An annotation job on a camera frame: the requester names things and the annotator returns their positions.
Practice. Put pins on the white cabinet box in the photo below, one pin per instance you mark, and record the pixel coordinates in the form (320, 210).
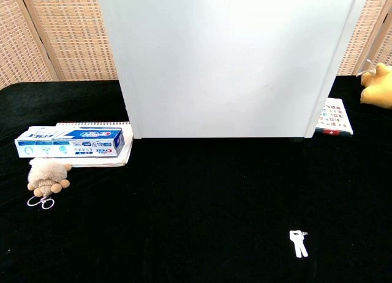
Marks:
(226, 65)

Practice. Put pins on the woven folding screen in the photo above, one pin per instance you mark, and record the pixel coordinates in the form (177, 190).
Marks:
(367, 28)
(67, 35)

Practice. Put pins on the white book with stickers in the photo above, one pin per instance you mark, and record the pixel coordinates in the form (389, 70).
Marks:
(335, 117)

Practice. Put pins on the white spiral notebook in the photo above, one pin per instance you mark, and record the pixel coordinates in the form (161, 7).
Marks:
(125, 151)

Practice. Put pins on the blue white toothpaste box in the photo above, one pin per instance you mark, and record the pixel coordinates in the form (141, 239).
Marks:
(70, 143)

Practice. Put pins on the silver keys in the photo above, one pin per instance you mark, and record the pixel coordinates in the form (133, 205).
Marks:
(297, 243)

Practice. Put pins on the black tablecloth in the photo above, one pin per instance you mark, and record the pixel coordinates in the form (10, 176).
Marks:
(196, 209)

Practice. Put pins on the yellow plush toy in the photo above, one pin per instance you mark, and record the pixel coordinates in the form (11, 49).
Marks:
(378, 87)

